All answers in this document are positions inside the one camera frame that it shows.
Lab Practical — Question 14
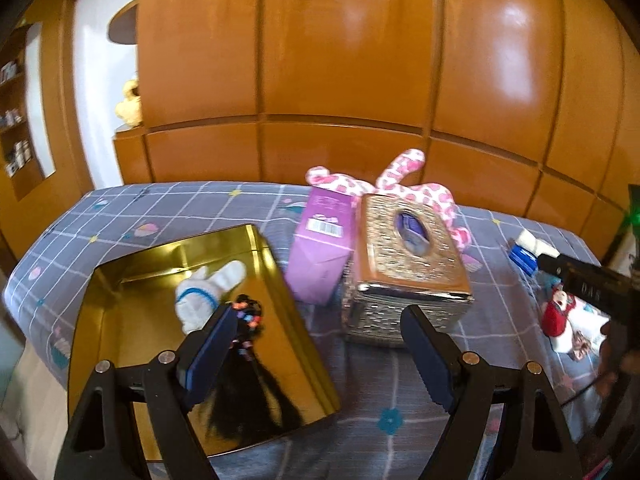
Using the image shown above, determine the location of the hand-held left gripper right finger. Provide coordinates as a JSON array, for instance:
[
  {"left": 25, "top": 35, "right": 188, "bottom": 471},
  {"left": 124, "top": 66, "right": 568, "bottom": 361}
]
[{"left": 400, "top": 304, "right": 586, "bottom": 480}]

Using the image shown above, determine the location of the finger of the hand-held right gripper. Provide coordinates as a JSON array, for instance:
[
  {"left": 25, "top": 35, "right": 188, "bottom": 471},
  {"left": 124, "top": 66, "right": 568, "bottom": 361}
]
[{"left": 537, "top": 253, "right": 640, "bottom": 312}]

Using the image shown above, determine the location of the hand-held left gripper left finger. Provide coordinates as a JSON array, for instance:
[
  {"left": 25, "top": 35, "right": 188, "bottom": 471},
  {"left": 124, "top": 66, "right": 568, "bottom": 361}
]
[{"left": 54, "top": 304, "right": 240, "bottom": 480}]

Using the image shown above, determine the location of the black doll hair with beads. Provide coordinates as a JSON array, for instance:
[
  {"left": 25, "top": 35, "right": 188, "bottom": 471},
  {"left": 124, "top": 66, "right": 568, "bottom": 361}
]
[{"left": 205, "top": 296, "right": 306, "bottom": 443}]

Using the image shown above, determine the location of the blue and white toy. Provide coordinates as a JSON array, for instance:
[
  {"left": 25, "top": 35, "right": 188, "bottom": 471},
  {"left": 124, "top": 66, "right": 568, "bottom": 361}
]
[{"left": 509, "top": 229, "right": 560, "bottom": 277}]

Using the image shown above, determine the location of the gold metal tin box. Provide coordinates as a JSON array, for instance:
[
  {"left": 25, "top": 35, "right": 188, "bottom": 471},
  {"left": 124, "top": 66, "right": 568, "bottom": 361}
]
[{"left": 67, "top": 224, "right": 342, "bottom": 461}]

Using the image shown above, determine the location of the red and white plush doll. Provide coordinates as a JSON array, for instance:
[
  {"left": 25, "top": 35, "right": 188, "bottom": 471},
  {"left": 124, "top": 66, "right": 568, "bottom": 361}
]
[{"left": 540, "top": 285, "right": 608, "bottom": 358}]

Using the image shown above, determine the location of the grey checked bed sheet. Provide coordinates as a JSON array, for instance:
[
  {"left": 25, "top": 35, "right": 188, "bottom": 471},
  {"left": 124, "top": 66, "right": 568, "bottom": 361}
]
[{"left": 2, "top": 180, "right": 616, "bottom": 480}]

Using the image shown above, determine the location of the silver embossed tissue box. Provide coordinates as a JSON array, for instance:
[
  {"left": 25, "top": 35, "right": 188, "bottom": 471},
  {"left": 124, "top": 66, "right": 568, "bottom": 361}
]
[{"left": 342, "top": 193, "right": 475, "bottom": 347}]

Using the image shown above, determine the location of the purple tissue pack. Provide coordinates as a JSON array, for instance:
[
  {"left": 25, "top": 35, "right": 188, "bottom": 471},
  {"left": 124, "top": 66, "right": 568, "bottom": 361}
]
[{"left": 397, "top": 210, "right": 432, "bottom": 253}]

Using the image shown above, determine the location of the purple cardboard box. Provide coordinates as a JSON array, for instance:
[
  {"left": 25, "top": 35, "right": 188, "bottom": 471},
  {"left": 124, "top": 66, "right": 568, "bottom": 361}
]
[{"left": 286, "top": 186, "right": 357, "bottom": 307}]

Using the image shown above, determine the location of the pink spotted plush toy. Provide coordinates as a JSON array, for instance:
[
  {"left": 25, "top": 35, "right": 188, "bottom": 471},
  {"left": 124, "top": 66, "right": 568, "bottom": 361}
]
[{"left": 306, "top": 149, "right": 473, "bottom": 261}]

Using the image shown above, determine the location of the yellow plush toy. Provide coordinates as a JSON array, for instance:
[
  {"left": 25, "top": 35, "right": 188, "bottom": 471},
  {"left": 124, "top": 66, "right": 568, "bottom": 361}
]
[{"left": 115, "top": 77, "right": 143, "bottom": 128}]

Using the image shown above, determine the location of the wooden wardrobe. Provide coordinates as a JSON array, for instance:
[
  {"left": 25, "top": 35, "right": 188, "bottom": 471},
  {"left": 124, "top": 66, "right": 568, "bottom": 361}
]
[{"left": 112, "top": 0, "right": 640, "bottom": 241}]

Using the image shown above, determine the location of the dark brown round board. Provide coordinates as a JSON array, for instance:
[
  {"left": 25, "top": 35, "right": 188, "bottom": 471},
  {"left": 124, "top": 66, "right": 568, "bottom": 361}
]
[{"left": 107, "top": 0, "right": 143, "bottom": 45}]

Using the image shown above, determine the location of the wooden wall shelf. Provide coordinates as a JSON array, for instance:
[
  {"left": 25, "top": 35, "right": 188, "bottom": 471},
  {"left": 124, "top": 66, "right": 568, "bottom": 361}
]
[{"left": 0, "top": 22, "right": 57, "bottom": 202}]

